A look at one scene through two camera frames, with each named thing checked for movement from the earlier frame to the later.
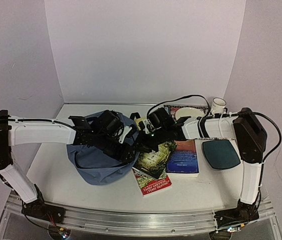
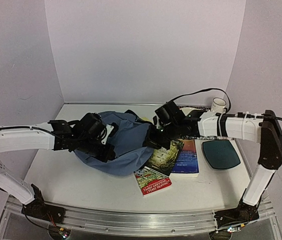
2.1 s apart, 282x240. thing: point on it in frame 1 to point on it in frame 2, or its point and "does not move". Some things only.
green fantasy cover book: x=153 y=163 to x=164 y=161
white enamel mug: x=218 y=106 does not move
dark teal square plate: x=221 y=154 does not move
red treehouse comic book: x=148 y=185 does not move
